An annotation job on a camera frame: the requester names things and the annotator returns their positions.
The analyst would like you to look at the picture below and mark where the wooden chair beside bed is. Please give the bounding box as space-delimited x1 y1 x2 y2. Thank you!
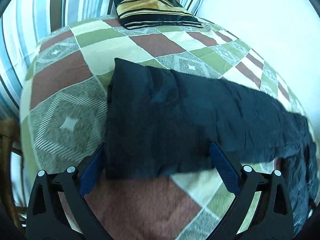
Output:
1 118 27 235

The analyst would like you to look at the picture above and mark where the dark navy quilted jacket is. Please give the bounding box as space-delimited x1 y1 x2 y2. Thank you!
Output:
105 58 319 233

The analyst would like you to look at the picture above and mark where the checkered patchwork bedspread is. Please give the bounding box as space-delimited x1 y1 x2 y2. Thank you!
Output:
20 16 304 239

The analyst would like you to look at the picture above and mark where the gold black striped cushion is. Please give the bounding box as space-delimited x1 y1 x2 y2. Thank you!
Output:
114 0 202 30

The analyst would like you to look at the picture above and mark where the blue white striped pillow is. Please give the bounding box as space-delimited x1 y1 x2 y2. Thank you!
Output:
0 0 212 120

